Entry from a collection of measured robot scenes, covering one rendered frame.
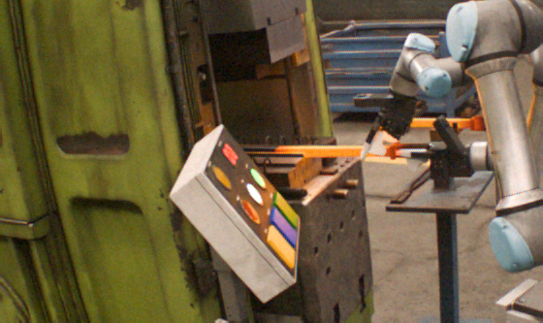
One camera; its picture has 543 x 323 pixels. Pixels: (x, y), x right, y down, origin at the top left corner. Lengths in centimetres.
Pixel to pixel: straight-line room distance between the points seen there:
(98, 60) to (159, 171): 33
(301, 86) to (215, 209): 106
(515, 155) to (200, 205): 60
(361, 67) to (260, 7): 420
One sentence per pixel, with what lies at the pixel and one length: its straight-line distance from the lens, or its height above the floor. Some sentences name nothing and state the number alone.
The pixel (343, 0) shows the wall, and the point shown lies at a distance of 1113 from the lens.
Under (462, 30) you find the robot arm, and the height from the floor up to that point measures 138.
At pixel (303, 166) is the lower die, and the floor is 97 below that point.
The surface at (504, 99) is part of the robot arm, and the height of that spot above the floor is 125.
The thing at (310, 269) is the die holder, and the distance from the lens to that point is 211.
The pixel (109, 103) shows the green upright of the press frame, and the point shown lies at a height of 125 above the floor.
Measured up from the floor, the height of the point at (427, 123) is 94.
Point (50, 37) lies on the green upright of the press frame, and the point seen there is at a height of 144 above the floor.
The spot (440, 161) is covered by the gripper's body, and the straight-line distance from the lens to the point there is 200.
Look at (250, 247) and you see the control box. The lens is 147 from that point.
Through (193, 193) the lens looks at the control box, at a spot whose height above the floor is 116.
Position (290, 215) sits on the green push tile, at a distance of 172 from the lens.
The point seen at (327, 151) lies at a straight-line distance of 212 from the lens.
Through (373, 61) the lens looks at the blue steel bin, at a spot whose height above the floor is 50.
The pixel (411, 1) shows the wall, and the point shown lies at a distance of 1059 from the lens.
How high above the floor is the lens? 161
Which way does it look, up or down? 15 degrees down
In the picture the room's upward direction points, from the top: 9 degrees counter-clockwise
